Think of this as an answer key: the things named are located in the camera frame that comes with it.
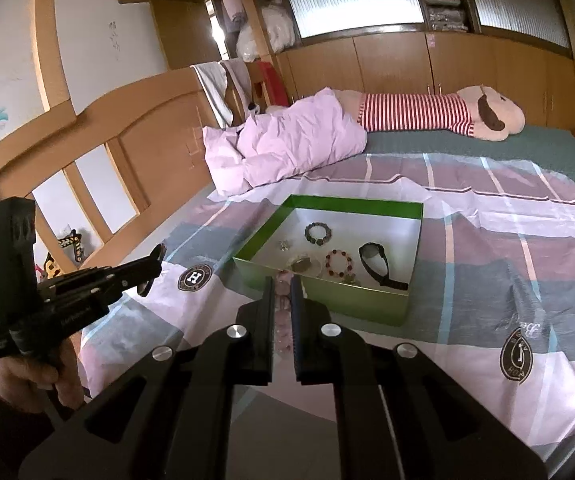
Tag red bead bracelet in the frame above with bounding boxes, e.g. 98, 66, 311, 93
323, 248, 356, 280

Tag green cardboard box tray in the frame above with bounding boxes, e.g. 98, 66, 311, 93
233, 194, 423, 326

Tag black watch with strap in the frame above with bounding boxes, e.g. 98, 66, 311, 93
359, 242, 409, 292

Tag dark bead bracelet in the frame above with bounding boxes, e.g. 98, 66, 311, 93
302, 221, 333, 247

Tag person's left hand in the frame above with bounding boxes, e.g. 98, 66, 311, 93
0, 339, 84, 414

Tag striped pastel bed sheet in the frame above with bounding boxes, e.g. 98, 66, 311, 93
81, 154, 575, 472

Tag wooden bed headboard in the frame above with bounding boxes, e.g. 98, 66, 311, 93
0, 68, 214, 272

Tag pink crumpled quilt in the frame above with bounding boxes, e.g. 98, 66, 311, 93
203, 88, 368, 196

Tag red cloth on chair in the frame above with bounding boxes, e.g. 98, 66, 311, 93
256, 61, 289, 107

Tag grey towel on headboard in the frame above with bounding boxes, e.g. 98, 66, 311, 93
191, 58, 252, 129

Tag striped plush doll pillow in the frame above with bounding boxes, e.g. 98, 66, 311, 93
335, 84, 526, 142

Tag green bed mattress cover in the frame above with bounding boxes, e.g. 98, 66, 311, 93
367, 126, 575, 182

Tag folded linens on shelf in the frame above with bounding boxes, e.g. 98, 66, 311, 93
423, 0, 470, 32

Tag wooden wall cabinets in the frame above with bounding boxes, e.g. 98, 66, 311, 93
277, 32, 575, 130

